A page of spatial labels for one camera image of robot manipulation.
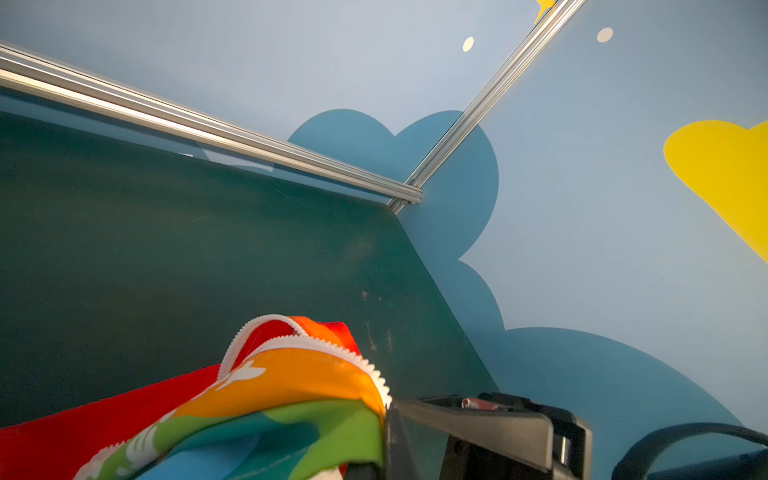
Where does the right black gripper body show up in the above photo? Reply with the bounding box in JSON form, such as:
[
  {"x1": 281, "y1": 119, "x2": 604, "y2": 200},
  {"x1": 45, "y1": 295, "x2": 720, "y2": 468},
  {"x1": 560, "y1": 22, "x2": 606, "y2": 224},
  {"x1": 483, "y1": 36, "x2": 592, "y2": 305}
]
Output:
[{"x1": 421, "y1": 392, "x2": 593, "y2": 479}]

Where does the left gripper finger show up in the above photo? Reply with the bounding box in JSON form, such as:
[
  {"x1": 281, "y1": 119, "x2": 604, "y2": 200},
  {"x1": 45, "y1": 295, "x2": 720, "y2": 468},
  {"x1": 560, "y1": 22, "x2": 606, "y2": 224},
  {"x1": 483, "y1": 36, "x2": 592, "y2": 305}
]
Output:
[{"x1": 383, "y1": 400, "x2": 555, "y2": 479}]

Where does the rainbow and white kids jacket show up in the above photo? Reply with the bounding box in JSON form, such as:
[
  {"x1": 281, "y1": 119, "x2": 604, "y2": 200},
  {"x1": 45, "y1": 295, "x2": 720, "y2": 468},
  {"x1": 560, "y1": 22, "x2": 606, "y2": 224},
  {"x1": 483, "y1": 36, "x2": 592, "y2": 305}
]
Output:
[{"x1": 1, "y1": 314, "x2": 392, "y2": 479}]

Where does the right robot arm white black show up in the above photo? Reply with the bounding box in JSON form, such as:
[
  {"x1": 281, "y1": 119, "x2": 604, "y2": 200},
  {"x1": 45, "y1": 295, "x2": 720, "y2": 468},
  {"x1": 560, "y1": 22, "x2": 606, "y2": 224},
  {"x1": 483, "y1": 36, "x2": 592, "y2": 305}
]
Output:
[{"x1": 402, "y1": 392, "x2": 767, "y2": 479}]

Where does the right slanted aluminium post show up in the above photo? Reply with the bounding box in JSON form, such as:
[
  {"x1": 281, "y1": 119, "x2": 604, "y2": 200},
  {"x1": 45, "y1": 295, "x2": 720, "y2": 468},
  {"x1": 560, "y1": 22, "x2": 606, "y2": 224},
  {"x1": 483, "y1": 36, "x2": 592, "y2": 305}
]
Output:
[{"x1": 406, "y1": 1, "x2": 584, "y2": 190}]

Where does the back horizontal aluminium rail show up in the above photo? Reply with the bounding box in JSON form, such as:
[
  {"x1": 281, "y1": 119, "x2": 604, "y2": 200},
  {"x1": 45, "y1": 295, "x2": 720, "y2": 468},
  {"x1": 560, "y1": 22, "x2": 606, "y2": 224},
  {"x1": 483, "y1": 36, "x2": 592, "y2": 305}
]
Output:
[{"x1": 1, "y1": 44, "x2": 425, "y2": 204}]

